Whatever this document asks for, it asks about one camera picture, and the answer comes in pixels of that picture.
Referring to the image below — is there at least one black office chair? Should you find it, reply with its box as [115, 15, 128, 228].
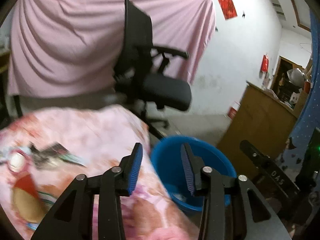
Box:
[112, 0, 193, 140]

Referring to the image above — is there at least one blue starry curtain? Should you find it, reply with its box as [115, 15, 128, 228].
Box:
[282, 11, 319, 180]

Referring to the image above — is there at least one red diamond wall decoration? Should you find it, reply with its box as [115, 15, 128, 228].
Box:
[218, 0, 238, 20]

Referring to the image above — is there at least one pink hanging sheet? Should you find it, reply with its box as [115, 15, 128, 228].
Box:
[8, 0, 215, 98]

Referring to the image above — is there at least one floral pink quilt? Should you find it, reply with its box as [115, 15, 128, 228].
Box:
[1, 105, 199, 239]

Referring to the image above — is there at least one red hanging wall ornament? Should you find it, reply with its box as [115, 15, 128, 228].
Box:
[260, 54, 269, 73]

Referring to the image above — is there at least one grey wrapper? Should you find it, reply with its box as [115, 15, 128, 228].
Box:
[30, 143, 86, 170]

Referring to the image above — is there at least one blue plastic basin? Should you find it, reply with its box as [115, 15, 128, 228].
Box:
[151, 135, 236, 215]

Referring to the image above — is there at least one wooden cabinet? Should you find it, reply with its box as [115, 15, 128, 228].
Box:
[217, 82, 300, 179]

